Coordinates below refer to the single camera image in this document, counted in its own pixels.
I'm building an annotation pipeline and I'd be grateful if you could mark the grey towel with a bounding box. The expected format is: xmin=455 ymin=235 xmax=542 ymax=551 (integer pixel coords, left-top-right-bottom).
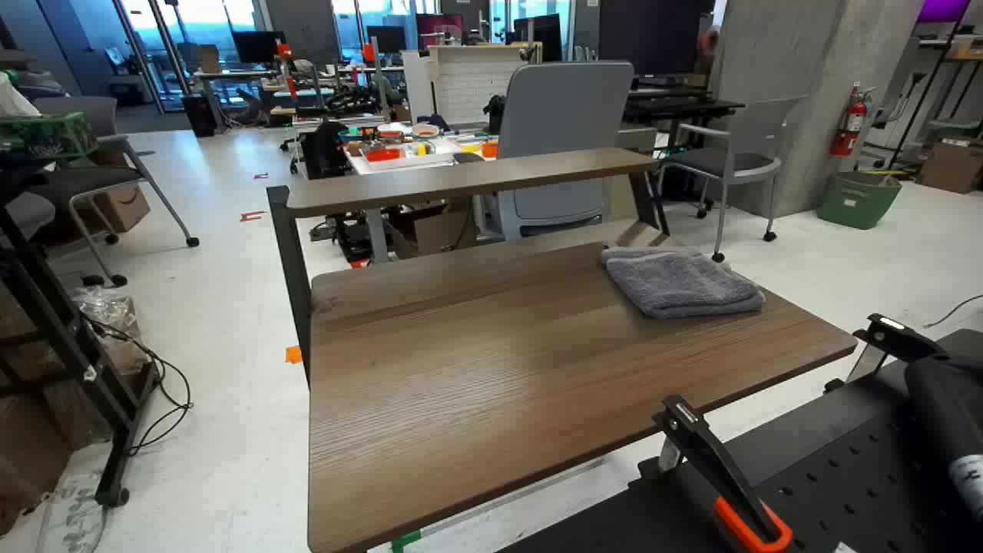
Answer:
xmin=600 ymin=244 xmax=768 ymax=323

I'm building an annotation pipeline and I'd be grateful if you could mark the wooden desk shelf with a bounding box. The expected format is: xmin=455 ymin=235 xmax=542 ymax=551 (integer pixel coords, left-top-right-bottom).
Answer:
xmin=264 ymin=144 xmax=672 ymax=372

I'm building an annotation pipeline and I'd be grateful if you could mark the white cluttered table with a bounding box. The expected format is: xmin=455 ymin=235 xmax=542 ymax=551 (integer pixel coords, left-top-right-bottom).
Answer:
xmin=340 ymin=120 xmax=502 ymax=178

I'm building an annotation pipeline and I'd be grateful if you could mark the grey partition panel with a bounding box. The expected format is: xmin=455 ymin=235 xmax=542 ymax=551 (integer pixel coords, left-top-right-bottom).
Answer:
xmin=493 ymin=57 xmax=637 ymax=235

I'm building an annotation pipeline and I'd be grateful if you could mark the grey office chair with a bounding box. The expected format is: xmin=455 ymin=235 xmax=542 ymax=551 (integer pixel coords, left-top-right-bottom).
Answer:
xmin=655 ymin=94 xmax=803 ymax=263

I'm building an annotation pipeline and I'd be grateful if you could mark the black orange clamp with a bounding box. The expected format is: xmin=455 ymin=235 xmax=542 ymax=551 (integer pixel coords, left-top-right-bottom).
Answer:
xmin=651 ymin=394 xmax=798 ymax=553

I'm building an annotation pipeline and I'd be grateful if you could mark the black computer monitor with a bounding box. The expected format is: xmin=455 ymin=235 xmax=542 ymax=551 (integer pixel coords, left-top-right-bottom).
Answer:
xmin=231 ymin=29 xmax=286 ymax=70

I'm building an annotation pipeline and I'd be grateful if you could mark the green plastic basket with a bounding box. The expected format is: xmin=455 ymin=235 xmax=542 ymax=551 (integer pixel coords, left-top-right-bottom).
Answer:
xmin=814 ymin=168 xmax=907 ymax=235

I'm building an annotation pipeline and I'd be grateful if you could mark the red fire extinguisher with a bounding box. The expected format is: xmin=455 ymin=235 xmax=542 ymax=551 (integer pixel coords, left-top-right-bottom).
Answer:
xmin=825 ymin=79 xmax=874 ymax=164

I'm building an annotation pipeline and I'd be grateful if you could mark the black metal clamp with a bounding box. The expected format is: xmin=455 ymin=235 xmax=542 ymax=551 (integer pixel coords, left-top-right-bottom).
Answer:
xmin=844 ymin=309 xmax=952 ymax=387

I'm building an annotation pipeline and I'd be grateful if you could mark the grey chair with wheels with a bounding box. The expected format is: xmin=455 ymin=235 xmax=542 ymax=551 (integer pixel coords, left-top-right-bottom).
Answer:
xmin=24 ymin=92 xmax=202 ymax=288

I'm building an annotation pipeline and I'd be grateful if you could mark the black metal rack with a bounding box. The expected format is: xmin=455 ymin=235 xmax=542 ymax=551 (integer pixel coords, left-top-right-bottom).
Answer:
xmin=0 ymin=167 xmax=166 ymax=511

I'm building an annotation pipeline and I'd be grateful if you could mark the large cardboard box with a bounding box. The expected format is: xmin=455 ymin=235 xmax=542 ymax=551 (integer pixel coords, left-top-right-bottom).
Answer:
xmin=919 ymin=137 xmax=983 ymax=196

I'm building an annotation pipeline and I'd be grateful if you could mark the black cable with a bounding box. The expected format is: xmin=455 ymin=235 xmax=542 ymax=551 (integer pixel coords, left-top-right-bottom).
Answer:
xmin=82 ymin=309 xmax=197 ymax=458

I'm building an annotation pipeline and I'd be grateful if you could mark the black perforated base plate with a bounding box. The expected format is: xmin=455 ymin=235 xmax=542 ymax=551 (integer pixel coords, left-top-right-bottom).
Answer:
xmin=497 ymin=328 xmax=983 ymax=553

